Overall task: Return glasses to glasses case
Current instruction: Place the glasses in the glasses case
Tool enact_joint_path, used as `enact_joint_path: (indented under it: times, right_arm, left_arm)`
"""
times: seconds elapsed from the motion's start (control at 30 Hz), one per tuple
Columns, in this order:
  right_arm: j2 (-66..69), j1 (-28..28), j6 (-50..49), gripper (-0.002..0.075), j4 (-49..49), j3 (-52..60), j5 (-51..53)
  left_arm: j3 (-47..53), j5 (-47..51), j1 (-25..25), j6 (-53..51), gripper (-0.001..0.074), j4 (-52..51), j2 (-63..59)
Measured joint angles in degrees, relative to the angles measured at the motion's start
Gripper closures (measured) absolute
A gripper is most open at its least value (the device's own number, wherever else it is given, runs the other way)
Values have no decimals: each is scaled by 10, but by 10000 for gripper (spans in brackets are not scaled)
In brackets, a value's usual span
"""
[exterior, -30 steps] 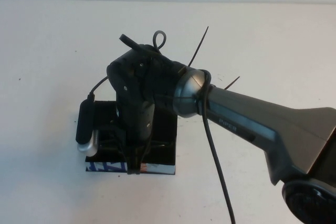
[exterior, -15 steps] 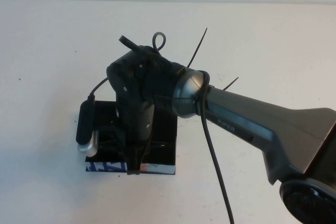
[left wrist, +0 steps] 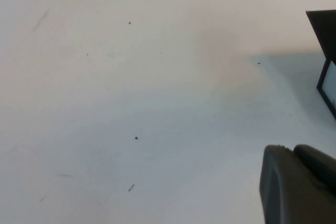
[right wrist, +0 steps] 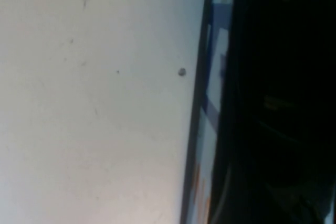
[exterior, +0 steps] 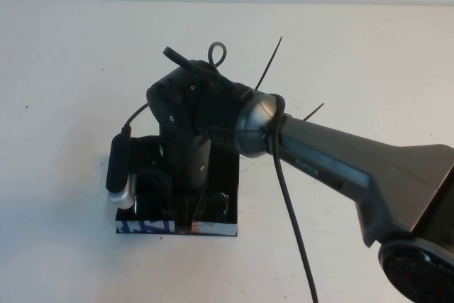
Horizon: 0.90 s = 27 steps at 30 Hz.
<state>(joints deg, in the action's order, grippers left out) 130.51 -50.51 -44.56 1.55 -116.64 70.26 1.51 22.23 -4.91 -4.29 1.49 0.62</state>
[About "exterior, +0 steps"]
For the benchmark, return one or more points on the short black zip tie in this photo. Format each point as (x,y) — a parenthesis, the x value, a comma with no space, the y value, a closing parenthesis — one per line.
(314,111)

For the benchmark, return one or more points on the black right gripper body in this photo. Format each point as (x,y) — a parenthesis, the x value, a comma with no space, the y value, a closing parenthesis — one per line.
(181,104)

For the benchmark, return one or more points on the black printed glasses case box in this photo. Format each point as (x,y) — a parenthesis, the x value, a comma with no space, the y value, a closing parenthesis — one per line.
(223,175)

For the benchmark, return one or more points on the long black zip tie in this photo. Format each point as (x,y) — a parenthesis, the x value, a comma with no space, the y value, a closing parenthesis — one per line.
(269,61)

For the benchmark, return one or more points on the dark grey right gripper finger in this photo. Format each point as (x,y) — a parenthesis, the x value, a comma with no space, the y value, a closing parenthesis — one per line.
(196,207)
(181,210)

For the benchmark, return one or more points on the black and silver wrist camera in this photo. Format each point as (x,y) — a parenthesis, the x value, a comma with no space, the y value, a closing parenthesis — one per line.
(118,161)

